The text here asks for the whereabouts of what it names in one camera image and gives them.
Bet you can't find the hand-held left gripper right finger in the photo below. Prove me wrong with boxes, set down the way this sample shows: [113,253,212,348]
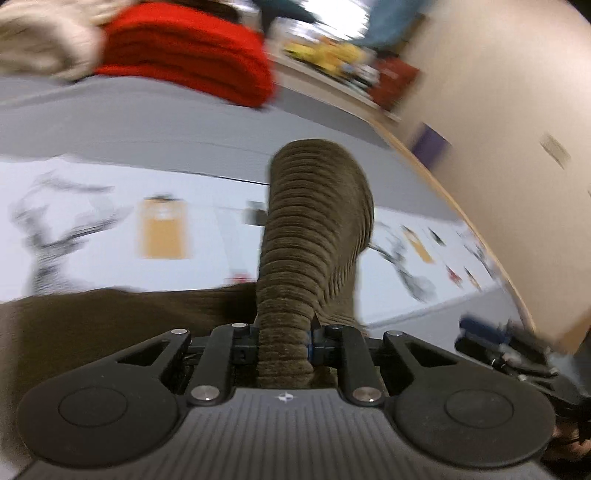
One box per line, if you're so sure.
[307,324,463,408]

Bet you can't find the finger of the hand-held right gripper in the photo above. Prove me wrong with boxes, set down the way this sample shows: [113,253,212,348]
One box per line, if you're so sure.
[458,316,514,341]
[454,338,509,369]

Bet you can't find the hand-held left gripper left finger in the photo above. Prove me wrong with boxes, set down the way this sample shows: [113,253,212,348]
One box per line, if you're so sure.
[110,323,260,408]

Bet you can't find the brown corduroy pants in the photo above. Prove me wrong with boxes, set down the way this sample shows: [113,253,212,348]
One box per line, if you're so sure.
[0,138,385,467]

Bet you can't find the person's right hand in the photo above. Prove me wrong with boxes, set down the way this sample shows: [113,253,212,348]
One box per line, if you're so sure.
[547,413,591,464]

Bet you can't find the purple object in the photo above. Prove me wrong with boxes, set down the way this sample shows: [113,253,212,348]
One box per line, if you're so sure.
[410,122,452,168]

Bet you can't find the red box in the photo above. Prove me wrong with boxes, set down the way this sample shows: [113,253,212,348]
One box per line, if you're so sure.
[368,56,422,112]

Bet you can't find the yellow toys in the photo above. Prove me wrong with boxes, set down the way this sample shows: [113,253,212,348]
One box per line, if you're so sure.
[283,38,368,77]

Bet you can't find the red knitted cloth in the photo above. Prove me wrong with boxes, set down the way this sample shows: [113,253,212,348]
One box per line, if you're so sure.
[93,1,279,110]

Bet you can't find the teal cloth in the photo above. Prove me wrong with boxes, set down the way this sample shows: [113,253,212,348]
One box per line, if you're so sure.
[364,0,428,48]

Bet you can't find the white quilted cloth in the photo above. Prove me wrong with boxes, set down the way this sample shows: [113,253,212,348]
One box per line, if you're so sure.
[0,0,136,85]

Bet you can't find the wall socket plate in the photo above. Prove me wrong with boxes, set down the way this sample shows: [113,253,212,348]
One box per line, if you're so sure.
[539,131,572,171]

